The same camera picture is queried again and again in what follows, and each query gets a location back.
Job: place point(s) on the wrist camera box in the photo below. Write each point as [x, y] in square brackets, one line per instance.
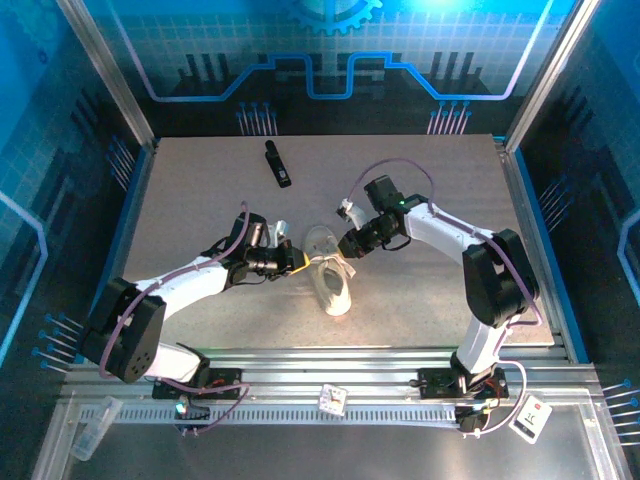
[354, 212]
[279, 234]

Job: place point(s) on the clear plastic container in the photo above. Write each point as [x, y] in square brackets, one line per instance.
[95, 430]

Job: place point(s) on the small white tag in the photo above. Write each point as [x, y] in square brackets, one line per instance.
[332, 399]

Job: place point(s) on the aluminium rail frame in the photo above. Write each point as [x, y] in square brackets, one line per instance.
[320, 365]

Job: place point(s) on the black power connector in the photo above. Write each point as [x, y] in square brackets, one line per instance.
[472, 419]
[192, 407]

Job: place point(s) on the white canvas shoe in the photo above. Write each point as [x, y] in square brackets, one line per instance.
[334, 290]

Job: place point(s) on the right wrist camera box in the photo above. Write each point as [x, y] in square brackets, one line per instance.
[354, 212]

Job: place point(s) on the black handheld device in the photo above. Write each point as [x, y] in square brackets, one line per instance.
[277, 165]

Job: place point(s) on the aluminium corner post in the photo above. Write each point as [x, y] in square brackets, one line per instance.
[550, 75]
[107, 75]

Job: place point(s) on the steel lower shelf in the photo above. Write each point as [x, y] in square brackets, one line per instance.
[300, 450]

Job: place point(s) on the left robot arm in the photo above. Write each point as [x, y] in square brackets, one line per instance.
[195, 287]

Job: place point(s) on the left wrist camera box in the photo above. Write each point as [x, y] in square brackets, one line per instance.
[279, 234]

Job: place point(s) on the white card with black label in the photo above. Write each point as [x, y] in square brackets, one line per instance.
[531, 420]

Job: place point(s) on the aluminium side rail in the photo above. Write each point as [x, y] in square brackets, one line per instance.
[520, 200]

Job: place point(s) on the blue table side trim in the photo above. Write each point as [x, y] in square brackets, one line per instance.
[125, 220]
[566, 300]

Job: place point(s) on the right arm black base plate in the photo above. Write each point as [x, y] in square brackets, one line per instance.
[437, 382]

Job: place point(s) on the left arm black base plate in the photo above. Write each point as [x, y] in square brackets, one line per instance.
[225, 385]

